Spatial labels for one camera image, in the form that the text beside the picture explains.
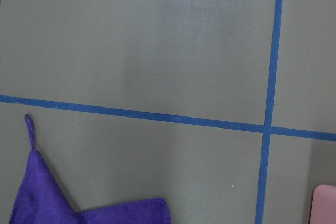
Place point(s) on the pink plastic bin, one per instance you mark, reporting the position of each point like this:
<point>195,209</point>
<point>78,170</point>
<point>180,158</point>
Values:
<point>323,205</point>

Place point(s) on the purple microfiber cloth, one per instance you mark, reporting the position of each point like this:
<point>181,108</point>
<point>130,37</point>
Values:
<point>40,199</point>

